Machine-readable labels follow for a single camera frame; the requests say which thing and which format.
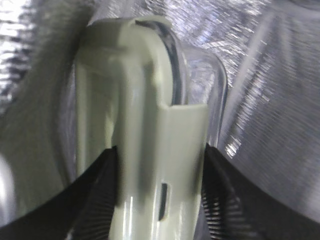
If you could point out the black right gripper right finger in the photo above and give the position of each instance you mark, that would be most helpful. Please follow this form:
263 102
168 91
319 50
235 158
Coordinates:
236 209

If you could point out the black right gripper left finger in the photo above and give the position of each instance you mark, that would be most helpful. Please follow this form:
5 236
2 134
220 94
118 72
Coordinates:
83 211

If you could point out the navy insulated lunch bag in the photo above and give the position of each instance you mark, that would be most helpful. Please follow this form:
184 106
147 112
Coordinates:
270 125

